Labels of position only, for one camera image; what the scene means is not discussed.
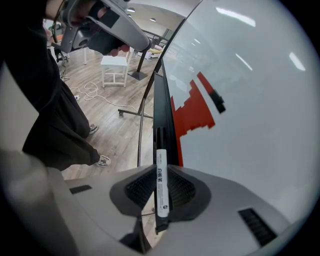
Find person's left hand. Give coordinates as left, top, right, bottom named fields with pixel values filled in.
left=86, top=23, right=131, bottom=57

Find white wooden chair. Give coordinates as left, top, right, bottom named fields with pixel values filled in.
left=100, top=46, right=134, bottom=89

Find yellow pedestal table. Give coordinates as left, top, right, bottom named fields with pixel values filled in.
left=127, top=46, right=165, bottom=81

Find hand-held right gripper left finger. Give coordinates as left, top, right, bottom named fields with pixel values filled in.
left=63, top=164, right=158, bottom=242

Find person's black shirt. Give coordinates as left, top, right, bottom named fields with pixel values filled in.
left=0, top=0, right=63, bottom=113

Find black metal railing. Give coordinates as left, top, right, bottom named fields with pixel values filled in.
left=141, top=28, right=167, bottom=50

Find black white whiteboard marker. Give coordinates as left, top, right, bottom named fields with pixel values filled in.
left=154, top=126, right=174, bottom=235

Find person's left forearm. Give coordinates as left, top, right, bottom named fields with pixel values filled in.
left=44, top=0, right=66, bottom=21

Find white whiteboard with black frame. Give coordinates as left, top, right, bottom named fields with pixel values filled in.
left=117, top=0, right=317, bottom=226

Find red strip with black end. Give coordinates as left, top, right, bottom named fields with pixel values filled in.
left=196, top=71, right=227, bottom=115

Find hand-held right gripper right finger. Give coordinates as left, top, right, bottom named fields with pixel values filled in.
left=149, top=163, right=295, bottom=256

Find white floor cable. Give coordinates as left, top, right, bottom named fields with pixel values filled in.
left=67, top=81, right=154, bottom=119

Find gray fisheye camera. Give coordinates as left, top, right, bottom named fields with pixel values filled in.
left=72, top=28, right=94, bottom=51

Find black office chair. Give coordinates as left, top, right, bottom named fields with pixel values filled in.
left=51, top=21, right=71, bottom=63

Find person's black trousers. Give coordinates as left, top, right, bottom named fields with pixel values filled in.
left=21, top=79, right=101, bottom=172

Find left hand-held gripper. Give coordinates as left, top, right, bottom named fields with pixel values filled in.
left=59, top=0, right=152, bottom=54

